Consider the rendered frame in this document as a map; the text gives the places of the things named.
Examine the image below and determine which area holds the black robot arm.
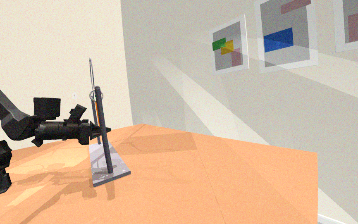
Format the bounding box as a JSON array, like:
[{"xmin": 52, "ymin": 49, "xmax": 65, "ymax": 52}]
[{"xmin": 0, "ymin": 90, "xmax": 87, "ymax": 194}]

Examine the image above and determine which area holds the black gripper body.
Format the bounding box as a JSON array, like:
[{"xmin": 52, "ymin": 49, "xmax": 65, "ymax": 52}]
[{"xmin": 58, "ymin": 119, "xmax": 91, "ymax": 145}]

